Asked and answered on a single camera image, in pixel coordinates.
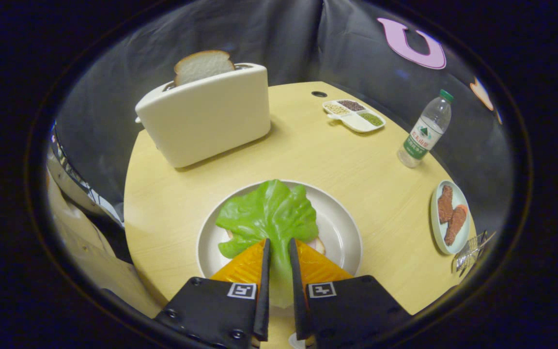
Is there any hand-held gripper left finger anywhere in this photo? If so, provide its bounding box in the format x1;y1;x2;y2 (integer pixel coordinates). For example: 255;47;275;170
155;238;271;349

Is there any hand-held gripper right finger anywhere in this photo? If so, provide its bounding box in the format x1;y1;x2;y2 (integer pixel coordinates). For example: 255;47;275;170
288;238;411;349

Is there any green lettuce leaf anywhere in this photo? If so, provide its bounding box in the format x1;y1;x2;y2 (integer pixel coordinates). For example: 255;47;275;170
215;179;319;308

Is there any toasted bread slice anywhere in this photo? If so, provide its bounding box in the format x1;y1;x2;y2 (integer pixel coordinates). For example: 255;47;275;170
173;50;235;87

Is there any round beige plate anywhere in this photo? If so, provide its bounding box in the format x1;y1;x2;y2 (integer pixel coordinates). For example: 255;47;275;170
196;180;363;311

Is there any pale green plate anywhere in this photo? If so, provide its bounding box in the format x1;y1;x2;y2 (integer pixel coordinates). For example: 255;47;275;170
431;180;471;255

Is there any brown meat piece orange tip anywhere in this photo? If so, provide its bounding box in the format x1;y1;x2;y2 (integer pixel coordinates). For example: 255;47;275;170
444;204;468;246

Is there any white divided grain tray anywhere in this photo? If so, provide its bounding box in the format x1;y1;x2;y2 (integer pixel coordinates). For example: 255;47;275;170
322;99;386;133

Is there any clear water bottle green cap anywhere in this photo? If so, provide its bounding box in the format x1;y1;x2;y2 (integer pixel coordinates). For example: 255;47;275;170
397;89;454;169

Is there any white toaster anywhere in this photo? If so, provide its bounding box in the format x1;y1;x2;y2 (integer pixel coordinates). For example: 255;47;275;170
135;63;271;169

